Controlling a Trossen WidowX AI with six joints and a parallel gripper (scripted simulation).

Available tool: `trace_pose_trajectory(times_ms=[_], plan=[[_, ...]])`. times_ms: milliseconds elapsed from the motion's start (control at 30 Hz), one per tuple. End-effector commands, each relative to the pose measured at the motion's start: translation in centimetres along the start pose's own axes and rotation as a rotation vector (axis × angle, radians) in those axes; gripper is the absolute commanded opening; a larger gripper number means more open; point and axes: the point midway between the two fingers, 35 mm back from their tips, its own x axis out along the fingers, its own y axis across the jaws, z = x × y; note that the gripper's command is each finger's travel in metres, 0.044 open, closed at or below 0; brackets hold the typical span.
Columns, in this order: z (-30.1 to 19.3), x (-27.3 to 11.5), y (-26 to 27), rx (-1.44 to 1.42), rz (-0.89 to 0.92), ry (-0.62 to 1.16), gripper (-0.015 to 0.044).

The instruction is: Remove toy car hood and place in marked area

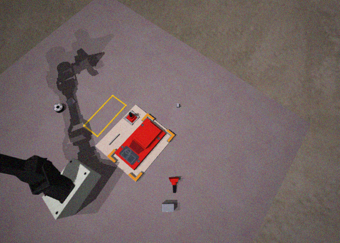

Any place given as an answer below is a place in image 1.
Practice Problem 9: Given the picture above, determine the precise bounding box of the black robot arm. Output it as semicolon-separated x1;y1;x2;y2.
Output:
0;154;75;204

